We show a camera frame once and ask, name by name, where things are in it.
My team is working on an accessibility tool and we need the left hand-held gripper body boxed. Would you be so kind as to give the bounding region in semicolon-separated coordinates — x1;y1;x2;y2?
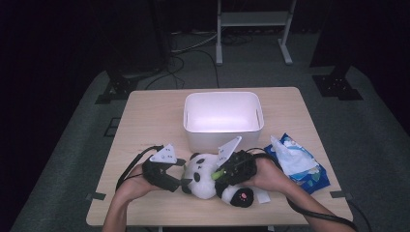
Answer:
142;143;181;193

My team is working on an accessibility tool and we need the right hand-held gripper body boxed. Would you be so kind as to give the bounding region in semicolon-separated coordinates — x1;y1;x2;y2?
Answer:
217;135;258;187

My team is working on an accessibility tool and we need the panda plush toy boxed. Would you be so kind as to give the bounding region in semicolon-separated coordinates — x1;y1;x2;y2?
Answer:
181;152;255;208

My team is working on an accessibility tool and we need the white wet wipe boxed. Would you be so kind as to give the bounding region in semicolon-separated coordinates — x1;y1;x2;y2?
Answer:
270;134;318;177
252;188;272;205

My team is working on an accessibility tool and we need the white plastic bin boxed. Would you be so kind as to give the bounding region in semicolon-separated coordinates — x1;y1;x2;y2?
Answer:
183;91;265;154

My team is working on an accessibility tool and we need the blue wet wipes pack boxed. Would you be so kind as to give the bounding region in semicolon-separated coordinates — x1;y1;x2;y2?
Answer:
264;132;332;195

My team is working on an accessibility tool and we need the person's right hand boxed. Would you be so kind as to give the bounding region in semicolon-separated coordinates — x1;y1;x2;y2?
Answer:
243;158;293;194

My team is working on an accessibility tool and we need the person's left hand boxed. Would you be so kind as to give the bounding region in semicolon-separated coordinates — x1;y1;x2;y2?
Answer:
117;163;161;199

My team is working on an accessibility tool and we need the black stand base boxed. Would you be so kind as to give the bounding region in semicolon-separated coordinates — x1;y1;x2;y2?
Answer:
95;71;139;105
311;66;364;102

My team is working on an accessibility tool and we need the grey tape strip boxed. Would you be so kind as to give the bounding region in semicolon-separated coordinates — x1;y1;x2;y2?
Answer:
86;191;106;201
330;190;354;199

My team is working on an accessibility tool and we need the white metal stand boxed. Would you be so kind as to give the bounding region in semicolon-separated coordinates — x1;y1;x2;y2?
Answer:
216;0;298;67

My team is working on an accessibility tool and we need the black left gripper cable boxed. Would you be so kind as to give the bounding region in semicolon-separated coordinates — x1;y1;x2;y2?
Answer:
115;145;164;191

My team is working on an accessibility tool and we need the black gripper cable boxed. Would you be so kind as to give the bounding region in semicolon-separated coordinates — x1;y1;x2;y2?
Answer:
245;147;359;232
115;145;164;191

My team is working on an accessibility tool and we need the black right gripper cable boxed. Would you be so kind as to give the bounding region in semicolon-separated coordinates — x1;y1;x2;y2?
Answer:
245;147;359;232

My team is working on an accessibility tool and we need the black floor cable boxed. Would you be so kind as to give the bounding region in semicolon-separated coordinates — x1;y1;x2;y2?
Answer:
144;47;220;91

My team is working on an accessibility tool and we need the white floor cable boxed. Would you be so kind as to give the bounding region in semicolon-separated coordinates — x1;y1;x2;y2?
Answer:
170;30;219;54

